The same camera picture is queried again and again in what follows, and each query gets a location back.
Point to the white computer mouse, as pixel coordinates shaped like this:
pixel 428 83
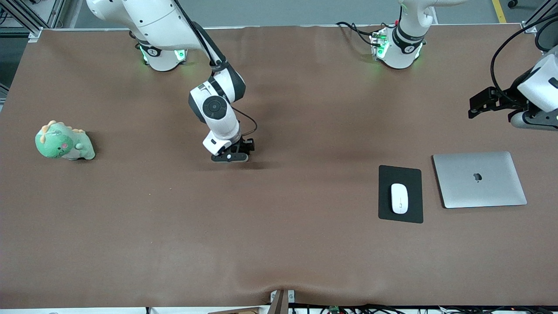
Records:
pixel 399 198

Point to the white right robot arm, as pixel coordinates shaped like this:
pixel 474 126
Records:
pixel 165 22

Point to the black rectangular mouse pad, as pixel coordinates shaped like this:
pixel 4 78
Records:
pixel 414 174

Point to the silver closed laptop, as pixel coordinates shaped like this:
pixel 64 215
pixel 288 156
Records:
pixel 479 187

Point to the black caster wheel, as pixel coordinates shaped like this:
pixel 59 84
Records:
pixel 513 3

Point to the brown table cover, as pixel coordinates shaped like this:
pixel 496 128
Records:
pixel 279 240

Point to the green dinosaur plush toy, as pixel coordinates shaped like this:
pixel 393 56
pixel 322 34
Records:
pixel 59 144

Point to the small green circuit board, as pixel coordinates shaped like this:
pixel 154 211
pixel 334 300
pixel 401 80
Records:
pixel 334 309

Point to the aluminium frame strut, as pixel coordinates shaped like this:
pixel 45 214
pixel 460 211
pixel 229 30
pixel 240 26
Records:
pixel 22 16
pixel 542 12
pixel 59 11

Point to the metal bracket with wooden strip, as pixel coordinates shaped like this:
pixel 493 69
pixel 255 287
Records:
pixel 279 305

